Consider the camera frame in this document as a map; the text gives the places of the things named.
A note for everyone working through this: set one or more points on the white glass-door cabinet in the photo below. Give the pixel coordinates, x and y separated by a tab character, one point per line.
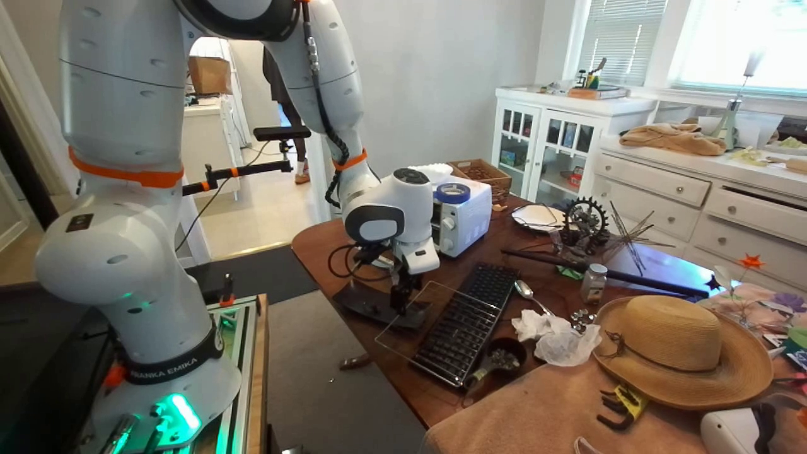
545	142

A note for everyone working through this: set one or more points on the white mini toaster oven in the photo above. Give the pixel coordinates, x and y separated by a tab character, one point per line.
454	228

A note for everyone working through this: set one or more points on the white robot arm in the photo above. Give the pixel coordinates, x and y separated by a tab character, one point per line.
123	70

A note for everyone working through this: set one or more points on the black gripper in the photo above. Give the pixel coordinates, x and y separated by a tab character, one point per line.
405	286

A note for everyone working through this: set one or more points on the white plate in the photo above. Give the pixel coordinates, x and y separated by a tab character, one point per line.
537	217

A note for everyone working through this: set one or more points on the dark small bowl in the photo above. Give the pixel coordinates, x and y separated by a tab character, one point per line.
499	364

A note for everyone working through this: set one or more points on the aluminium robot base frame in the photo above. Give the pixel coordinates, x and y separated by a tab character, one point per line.
184	379

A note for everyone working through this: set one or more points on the black camera mount rod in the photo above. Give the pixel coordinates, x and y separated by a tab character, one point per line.
220	176

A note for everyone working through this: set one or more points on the straw sun hat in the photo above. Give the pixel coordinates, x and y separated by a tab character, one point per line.
681	354

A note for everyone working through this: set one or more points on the white crumpled tissue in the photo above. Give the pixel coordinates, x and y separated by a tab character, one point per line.
556	340

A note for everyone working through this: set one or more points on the white drawer dresser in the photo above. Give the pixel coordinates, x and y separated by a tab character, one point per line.
711	210

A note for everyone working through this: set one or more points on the white fluted bowl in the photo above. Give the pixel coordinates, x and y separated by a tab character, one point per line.
435	173

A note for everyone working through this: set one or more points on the wicker basket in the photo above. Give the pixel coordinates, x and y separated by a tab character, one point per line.
489	175

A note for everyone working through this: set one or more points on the metal wire oven rack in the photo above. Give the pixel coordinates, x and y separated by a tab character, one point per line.
405	340

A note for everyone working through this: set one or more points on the small glass jar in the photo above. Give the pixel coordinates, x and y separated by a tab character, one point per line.
592	280

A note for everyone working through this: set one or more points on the black gear sculpture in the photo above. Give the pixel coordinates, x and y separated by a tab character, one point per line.
582	224

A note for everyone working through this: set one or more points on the blue tape roll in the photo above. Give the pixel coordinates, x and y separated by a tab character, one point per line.
451	191

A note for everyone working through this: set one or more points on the metal spoon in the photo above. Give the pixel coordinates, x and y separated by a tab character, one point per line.
527	292

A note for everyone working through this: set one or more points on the yellow black pliers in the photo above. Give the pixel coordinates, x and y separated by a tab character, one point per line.
626	402

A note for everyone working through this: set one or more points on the black computer keyboard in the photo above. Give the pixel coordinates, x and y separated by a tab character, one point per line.
465	321

